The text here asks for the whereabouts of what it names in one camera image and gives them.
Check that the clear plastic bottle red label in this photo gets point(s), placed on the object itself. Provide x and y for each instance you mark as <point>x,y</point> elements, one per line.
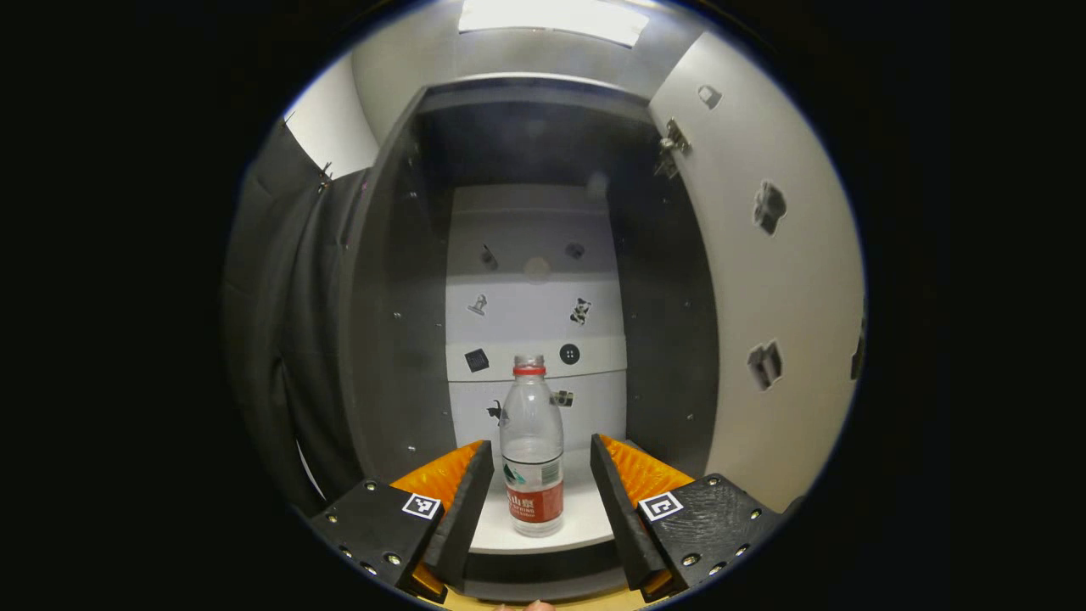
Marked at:
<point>532,458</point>

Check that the dark grey cabinet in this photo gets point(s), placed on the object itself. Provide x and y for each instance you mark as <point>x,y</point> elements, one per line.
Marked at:
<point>399,297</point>

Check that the black backdrop cloth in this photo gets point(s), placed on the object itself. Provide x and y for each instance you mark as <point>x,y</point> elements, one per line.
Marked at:
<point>280,322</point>

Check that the grey cabinet door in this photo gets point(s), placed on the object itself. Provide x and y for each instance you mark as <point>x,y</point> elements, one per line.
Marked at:
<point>797,280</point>

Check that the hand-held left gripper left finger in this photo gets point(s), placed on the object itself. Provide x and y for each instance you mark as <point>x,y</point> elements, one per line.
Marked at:
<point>465,518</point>

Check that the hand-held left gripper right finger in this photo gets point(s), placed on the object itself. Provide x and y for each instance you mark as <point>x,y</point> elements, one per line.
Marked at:
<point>624,518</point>

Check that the metal door hinge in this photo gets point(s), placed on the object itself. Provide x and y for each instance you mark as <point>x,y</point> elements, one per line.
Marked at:
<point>672,148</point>

